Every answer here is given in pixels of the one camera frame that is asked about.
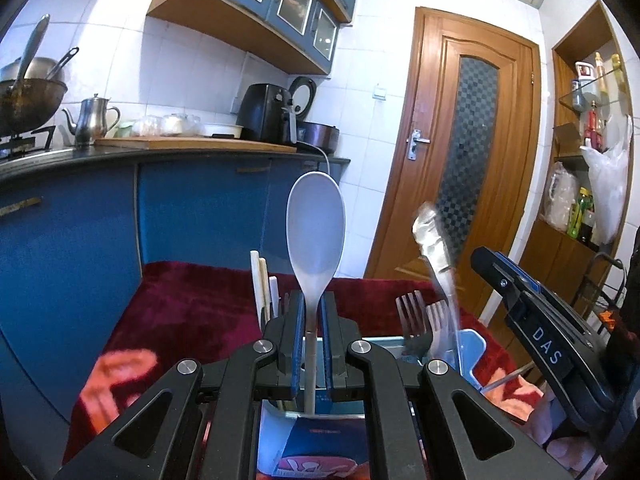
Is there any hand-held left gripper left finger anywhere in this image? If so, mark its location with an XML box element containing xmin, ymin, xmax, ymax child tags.
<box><xmin>52</xmin><ymin>292</ymin><xmax>305</xmax><ymax>480</ymax></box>

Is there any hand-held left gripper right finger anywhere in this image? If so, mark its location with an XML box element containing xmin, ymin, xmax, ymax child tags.
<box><xmin>321</xmin><ymin>293</ymin><xmax>572</xmax><ymax>480</ymax></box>

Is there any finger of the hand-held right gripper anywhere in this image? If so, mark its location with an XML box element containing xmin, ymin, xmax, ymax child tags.
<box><xmin>470</xmin><ymin>246</ymin><xmax>542</xmax><ymax>296</ymax></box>

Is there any shiny steel utensil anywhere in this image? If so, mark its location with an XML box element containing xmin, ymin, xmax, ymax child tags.
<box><xmin>411</xmin><ymin>201</ymin><xmax>464</xmax><ymax>357</ymax></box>

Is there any blue utensil holder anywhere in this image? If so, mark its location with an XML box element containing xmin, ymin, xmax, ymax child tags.
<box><xmin>257</xmin><ymin>328</ymin><xmax>487</xmax><ymax>480</ymax></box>

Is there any grey plastic spoon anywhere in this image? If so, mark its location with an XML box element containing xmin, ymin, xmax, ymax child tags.
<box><xmin>285</xmin><ymin>170</ymin><xmax>347</xmax><ymax>416</ymax></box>

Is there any wooden shelf unit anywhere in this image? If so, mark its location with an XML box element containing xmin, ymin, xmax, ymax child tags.
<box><xmin>516</xmin><ymin>0</ymin><xmax>634</xmax><ymax>319</ymax></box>

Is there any light steel fork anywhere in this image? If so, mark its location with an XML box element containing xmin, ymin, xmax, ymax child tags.
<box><xmin>424</xmin><ymin>299</ymin><xmax>457</xmax><ymax>362</ymax></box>

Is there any dark steel fork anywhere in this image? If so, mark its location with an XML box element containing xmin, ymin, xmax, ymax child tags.
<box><xmin>394</xmin><ymin>292</ymin><xmax>431</xmax><ymax>359</ymax></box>

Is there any green bottle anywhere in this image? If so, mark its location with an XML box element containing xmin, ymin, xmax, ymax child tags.
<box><xmin>567</xmin><ymin>199</ymin><xmax>584</xmax><ymax>239</ymax></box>

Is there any dark bottle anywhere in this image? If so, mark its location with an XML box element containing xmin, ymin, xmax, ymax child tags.
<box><xmin>579</xmin><ymin>187</ymin><xmax>599</xmax><ymax>247</ymax></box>

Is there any red printed blanket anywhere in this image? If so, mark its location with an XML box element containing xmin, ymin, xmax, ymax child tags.
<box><xmin>62</xmin><ymin>260</ymin><xmax>601</xmax><ymax>467</ymax></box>

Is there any wooden door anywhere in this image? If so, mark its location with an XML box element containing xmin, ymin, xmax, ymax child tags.
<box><xmin>364</xmin><ymin>5</ymin><xmax>542</xmax><ymax>327</ymax></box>

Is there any white plastic bag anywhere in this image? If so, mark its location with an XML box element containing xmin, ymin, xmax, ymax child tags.
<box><xmin>579</xmin><ymin>114</ymin><xmax>634</xmax><ymax>246</ymax></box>

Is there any cardboard box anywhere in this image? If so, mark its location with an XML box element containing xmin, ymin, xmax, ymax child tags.
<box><xmin>552</xmin><ymin>122</ymin><xmax>589</xmax><ymax>159</ymax></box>

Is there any red bottle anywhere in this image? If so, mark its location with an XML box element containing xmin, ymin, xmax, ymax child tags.
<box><xmin>584</xmin><ymin>102</ymin><xmax>604</xmax><ymax>149</ymax></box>

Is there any grey blue cup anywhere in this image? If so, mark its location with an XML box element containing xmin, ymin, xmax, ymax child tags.
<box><xmin>569</xmin><ymin>79</ymin><xmax>589</xmax><ymax>112</ymax></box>

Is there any black rice cooker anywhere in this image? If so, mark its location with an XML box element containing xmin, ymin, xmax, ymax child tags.
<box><xmin>288</xmin><ymin>75</ymin><xmax>341</xmax><ymax>156</ymax></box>

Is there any wooden cutting board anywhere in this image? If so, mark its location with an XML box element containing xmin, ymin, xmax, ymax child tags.
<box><xmin>93</xmin><ymin>135</ymin><xmax>299</xmax><ymax>154</ymax></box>

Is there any white dish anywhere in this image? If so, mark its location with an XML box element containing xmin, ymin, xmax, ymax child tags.
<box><xmin>199</xmin><ymin>122</ymin><xmax>244</xmax><ymax>139</ymax></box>

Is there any black air fryer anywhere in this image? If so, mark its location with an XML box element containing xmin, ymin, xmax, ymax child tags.
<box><xmin>235</xmin><ymin>83</ymin><xmax>299</xmax><ymax>145</ymax></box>

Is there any blue base cabinet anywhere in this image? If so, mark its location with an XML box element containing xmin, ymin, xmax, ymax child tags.
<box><xmin>0</xmin><ymin>152</ymin><xmax>351</xmax><ymax>422</ymax></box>

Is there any clear food container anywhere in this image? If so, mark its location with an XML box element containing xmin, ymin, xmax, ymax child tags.
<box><xmin>163</xmin><ymin>113</ymin><xmax>202</xmax><ymax>137</ymax></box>
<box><xmin>134</xmin><ymin>114</ymin><xmax>164</xmax><ymax>138</ymax></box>

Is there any steel kettle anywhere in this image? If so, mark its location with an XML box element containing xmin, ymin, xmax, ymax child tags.
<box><xmin>62</xmin><ymin>93</ymin><xmax>122</xmax><ymax>149</ymax></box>

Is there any gas stove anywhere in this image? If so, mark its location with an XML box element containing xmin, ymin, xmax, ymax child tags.
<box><xmin>0</xmin><ymin>124</ymin><xmax>57</xmax><ymax>161</ymax></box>

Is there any dark wok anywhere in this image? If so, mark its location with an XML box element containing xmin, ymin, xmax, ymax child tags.
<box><xmin>0</xmin><ymin>77</ymin><xmax>69</xmax><ymax>136</ymax></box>

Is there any steel pot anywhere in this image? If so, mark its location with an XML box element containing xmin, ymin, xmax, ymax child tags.
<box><xmin>0</xmin><ymin>57</ymin><xmax>64</xmax><ymax>84</ymax></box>

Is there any steel ladle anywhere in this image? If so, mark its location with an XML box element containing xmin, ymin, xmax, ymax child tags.
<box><xmin>10</xmin><ymin>13</ymin><xmax>51</xmax><ymax>106</ymax></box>

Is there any silver door handle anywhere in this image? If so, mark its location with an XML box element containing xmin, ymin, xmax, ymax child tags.
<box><xmin>407</xmin><ymin>128</ymin><xmax>431</xmax><ymax>162</ymax></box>

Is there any white power cable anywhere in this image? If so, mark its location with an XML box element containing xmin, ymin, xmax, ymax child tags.
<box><xmin>297</xmin><ymin>142</ymin><xmax>334</xmax><ymax>176</ymax></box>

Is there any blue wall cabinet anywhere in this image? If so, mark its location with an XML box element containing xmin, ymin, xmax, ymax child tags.
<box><xmin>145</xmin><ymin>0</ymin><xmax>362</xmax><ymax>77</ymax></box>

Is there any steel skimmer handle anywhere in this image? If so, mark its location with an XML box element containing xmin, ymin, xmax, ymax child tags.
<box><xmin>45</xmin><ymin>46</ymin><xmax>80</xmax><ymax>81</ymax></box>

